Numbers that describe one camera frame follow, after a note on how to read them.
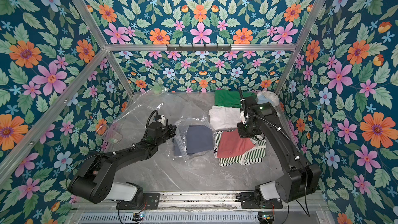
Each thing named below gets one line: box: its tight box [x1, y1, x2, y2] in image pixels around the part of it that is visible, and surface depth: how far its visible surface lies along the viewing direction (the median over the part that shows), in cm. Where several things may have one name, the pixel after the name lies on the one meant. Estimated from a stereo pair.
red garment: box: [217, 128, 256, 158], surface depth 79 cm
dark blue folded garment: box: [172, 124, 214, 157], surface depth 92 cm
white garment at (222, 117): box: [208, 105, 243, 131], surface depth 105 cm
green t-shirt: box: [214, 89, 258, 108], surface depth 116 cm
